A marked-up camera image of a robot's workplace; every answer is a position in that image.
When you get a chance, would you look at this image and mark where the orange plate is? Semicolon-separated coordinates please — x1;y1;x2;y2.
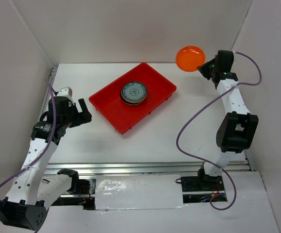
175;46;206;72

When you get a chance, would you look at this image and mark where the blue patterned plate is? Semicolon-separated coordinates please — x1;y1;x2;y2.
120;82;148;101

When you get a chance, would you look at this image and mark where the cream floral plate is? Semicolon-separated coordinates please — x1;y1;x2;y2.
120;96;146;103

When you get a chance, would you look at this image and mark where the yellow patterned black plate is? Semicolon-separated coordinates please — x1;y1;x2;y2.
124;102;142;106

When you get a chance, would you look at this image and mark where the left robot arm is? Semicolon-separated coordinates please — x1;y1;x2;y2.
0;86;92;232

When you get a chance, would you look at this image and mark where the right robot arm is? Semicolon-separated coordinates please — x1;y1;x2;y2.
196;50;259;190

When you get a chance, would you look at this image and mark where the red plastic bin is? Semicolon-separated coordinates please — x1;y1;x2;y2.
89;63;177;134

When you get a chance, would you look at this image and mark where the white taped cover panel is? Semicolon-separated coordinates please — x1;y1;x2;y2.
95;175;183;210

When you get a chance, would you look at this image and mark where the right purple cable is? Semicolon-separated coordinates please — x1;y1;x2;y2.
176;50;262;210

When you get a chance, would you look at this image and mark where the purple cable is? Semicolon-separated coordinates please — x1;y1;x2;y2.
0;79;58;233
176;50;262;210

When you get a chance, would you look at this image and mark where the aluminium rail frame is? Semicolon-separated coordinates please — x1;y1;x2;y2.
38;63;256;179

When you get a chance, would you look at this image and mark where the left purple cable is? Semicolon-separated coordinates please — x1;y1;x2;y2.
0;79;58;233

